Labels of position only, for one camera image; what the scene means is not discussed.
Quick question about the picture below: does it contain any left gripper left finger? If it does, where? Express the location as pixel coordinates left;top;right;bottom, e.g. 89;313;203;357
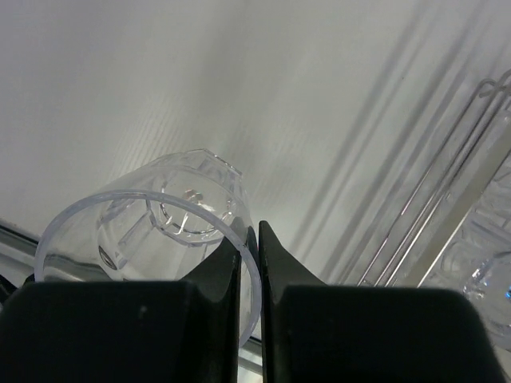
1;239;241;382

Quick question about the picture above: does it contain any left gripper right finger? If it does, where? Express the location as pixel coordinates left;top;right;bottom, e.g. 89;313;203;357
259;221;505;382

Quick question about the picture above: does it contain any clear plastic cup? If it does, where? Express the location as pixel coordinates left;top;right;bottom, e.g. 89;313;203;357
34;149;262;343
439;159;510;350

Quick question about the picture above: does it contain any wire dish rack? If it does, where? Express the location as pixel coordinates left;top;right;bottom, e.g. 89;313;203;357
346;72;510;286

